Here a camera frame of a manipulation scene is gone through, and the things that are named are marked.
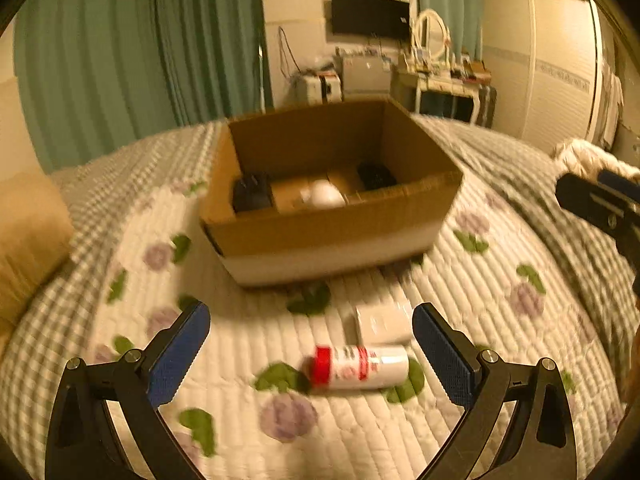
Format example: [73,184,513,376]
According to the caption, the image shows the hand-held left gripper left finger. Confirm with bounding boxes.
[45,301,212,480]

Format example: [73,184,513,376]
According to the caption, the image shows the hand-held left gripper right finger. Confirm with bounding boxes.
[412,302,581,480]

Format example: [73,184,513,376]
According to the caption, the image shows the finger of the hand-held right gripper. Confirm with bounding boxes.
[597,168,640,192]
[555,172,640,242]

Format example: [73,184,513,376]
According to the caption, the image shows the white box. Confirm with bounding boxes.
[355,302,415,344]

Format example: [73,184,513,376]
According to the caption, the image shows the white bottle with red cap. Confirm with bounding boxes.
[312,344,411,392]

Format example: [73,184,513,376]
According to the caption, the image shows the cardboard box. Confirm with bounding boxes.
[199,99,465,289]

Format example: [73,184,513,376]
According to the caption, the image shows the black plug adapter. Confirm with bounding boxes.
[232,174,274,216]

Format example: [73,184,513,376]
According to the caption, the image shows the dark grey charger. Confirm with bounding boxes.
[356,162,399,192]

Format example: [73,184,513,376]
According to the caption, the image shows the white earbud case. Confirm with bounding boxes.
[300,180,347,209]

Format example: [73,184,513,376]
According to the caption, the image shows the white puffer jacket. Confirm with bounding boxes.
[552,137,640,184]

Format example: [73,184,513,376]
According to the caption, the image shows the floral quilted mat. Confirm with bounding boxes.
[85,180,626,480]

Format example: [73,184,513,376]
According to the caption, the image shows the hanging white clothes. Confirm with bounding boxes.
[596,64,624,147]

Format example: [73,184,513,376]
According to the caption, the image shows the dark suitcase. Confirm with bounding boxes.
[475,85,499,129]

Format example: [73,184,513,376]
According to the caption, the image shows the white louvred wardrobe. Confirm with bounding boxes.
[480,0,617,149]

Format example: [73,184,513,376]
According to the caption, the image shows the white dressing table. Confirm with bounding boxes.
[392,62,494,124]

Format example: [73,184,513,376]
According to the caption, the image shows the tan pillow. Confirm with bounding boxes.
[0,172,76,332]

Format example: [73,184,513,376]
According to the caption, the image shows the white oval vanity mirror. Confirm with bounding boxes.
[414,8,454,59]

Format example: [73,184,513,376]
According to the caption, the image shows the small grey fridge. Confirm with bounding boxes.
[340,55,394,101]

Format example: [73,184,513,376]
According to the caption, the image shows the white mop pole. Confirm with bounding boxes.
[257,45,269,112]

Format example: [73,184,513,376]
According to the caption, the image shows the white ribbed suitcase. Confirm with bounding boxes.
[295,72,346,106]

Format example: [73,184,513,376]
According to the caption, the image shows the wide green curtain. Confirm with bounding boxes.
[12,0,177,172]

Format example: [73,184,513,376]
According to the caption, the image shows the green corner curtain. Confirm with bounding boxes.
[150,0,274,127]

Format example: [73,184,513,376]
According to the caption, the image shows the black wall television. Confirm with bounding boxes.
[330,0,412,41]

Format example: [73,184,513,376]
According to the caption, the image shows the black wall cable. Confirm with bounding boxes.
[277,26,302,82]

